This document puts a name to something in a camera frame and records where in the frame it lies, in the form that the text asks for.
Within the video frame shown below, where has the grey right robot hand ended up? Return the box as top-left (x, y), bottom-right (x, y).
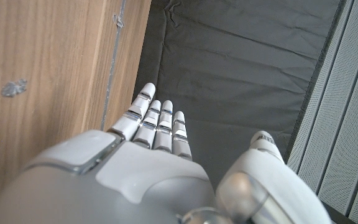
top-left (0, 82), bottom-right (334, 224)

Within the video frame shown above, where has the grey tape outline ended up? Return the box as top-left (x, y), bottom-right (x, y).
top-left (100, 0), bottom-right (127, 131)

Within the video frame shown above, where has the dark grey fabric mat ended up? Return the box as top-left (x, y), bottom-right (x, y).
top-left (132, 0), bottom-right (349, 190)

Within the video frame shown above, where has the grey tape scrap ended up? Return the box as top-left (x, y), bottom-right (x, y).
top-left (1, 78), bottom-right (28, 98)

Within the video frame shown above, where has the small grey tape cross mark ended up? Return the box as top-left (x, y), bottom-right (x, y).
top-left (112, 13), bottom-right (125, 29)

